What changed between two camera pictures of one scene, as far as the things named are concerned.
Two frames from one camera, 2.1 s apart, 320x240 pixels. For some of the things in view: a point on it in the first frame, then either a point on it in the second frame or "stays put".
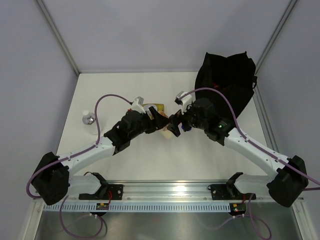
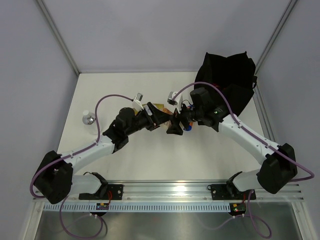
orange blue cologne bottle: x=186 y=127 stays put
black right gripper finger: x=174 y=128 stays put
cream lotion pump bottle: x=166 y=133 → x=165 y=110
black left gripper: x=159 y=122 stays put
